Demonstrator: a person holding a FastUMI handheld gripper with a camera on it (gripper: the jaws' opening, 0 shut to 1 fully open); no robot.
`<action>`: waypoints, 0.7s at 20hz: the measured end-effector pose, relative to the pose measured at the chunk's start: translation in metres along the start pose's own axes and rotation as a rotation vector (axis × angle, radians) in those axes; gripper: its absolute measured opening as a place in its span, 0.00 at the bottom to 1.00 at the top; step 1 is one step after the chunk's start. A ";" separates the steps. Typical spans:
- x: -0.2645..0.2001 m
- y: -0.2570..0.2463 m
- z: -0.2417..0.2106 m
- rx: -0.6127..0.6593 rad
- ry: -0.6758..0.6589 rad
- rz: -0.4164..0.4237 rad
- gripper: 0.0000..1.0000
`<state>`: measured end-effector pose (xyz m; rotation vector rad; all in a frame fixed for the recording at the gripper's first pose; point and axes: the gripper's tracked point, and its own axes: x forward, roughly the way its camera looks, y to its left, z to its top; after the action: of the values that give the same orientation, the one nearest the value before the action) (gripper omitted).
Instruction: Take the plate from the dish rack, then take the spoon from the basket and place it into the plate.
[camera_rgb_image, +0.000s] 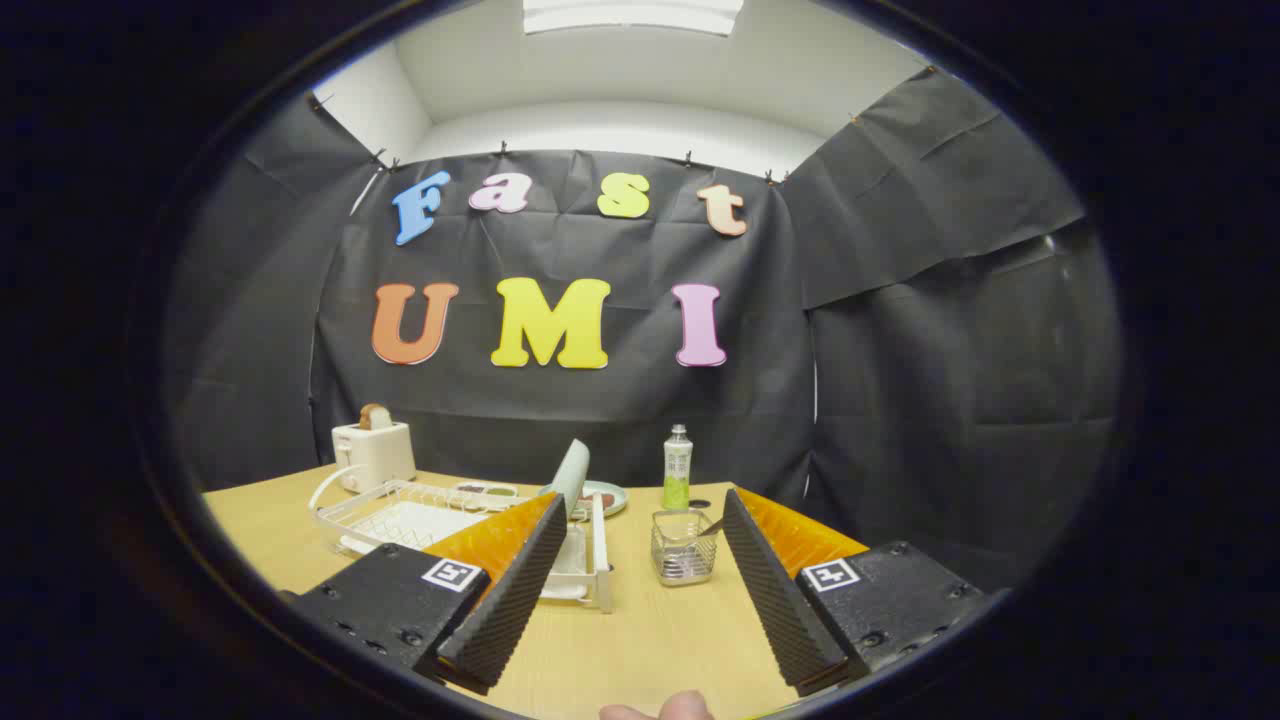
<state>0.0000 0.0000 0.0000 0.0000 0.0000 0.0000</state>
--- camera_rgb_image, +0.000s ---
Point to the white divided tray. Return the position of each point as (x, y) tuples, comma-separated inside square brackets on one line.
[(485, 490)]

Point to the green tea bottle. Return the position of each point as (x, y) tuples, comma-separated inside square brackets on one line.
[(677, 470)]

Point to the white drip tray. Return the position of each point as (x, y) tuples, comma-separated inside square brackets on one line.
[(420, 520)]

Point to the pale green plate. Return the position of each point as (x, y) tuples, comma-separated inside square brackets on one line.
[(572, 475)]

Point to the pale green round dish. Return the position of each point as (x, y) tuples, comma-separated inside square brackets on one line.
[(612, 508)]

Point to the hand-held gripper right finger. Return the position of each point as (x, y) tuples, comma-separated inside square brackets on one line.
[(780, 610)]

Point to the bread slice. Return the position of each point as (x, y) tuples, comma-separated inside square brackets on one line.
[(375, 418)]

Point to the ceiling light panel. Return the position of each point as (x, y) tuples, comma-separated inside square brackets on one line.
[(630, 15)]

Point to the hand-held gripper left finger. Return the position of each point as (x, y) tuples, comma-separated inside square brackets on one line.
[(510, 610)]

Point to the white toaster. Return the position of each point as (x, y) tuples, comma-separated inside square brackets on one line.
[(375, 455)]

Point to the brown meat piece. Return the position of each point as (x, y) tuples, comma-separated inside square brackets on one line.
[(600, 495)]

